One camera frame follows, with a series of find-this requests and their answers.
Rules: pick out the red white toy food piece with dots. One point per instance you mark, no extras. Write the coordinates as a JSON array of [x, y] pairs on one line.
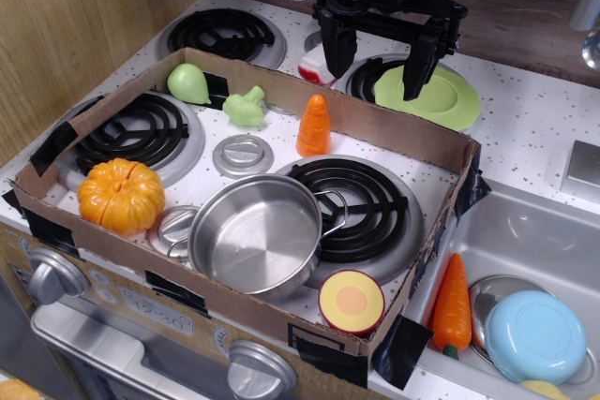
[[313, 67]]

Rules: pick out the silver stove knob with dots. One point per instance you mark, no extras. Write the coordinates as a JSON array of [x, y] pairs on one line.
[[242, 155], [312, 41], [169, 234]]

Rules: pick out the silver rear stove knob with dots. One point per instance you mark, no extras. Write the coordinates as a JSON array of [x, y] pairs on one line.
[[312, 41]]

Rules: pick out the front right black burner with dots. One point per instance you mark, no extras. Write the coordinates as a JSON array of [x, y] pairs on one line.
[[372, 217]]

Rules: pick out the light green plastic plate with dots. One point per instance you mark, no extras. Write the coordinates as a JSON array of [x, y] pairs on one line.
[[447, 100]]

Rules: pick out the orange toy pumpkin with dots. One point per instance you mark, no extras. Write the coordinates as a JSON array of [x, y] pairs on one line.
[[122, 196]]

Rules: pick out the front left black burner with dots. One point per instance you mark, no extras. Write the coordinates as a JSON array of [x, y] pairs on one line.
[[155, 129]]

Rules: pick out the right silver oven knob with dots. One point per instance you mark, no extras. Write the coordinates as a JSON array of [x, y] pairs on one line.
[[257, 372]]

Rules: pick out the light green toy pear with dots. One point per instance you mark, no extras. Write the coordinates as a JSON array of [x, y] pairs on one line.
[[188, 83]]

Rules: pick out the orange toy carrot in sink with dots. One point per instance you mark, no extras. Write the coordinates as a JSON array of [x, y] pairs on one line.
[[452, 323]]

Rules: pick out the orange toy carrot piece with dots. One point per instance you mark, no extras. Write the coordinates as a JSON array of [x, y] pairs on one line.
[[314, 134]]

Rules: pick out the left silver oven knob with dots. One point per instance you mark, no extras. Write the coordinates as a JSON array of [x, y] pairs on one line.
[[55, 277]]

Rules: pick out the silver faucet base block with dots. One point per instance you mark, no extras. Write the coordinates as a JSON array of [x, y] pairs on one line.
[[581, 176]]

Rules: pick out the rear right black burner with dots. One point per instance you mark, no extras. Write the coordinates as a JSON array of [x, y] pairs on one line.
[[368, 73]]

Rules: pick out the halved toy peach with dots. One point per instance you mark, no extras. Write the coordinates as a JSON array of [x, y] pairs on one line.
[[351, 302]]

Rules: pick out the orange object bottom left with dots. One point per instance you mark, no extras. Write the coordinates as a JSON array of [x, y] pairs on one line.
[[14, 389]]

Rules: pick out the silver oven door handle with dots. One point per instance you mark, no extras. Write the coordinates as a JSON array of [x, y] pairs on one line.
[[115, 361]]

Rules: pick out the yellow toy in sink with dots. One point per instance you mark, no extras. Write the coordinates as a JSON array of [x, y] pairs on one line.
[[545, 388]]

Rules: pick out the silver front stove knob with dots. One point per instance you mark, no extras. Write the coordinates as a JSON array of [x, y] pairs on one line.
[[169, 234]]

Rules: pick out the light green toy broccoli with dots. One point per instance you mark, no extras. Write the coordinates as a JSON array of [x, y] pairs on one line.
[[245, 110]]

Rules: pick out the light blue plastic bowl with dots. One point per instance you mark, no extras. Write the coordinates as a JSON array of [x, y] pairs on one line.
[[532, 335]]

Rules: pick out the silver faucet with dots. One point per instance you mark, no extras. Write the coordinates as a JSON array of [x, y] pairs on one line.
[[584, 18]]

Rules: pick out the stainless steel pot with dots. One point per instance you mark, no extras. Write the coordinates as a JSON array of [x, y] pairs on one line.
[[261, 235]]

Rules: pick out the brown cardboard fence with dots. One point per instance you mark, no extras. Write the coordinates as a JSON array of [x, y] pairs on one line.
[[406, 135]]

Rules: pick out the silver centre stove knob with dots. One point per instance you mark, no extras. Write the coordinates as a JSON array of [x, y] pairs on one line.
[[242, 155]]

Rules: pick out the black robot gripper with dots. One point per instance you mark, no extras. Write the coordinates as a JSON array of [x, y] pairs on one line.
[[429, 27]]

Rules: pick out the silver oven knob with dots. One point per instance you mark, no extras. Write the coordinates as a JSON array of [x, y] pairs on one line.
[[257, 372], [55, 277]]

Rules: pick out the steel lid in sink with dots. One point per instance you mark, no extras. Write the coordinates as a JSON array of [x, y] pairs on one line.
[[485, 294]]

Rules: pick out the silver sink basin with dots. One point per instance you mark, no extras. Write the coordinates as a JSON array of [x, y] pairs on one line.
[[553, 245]]

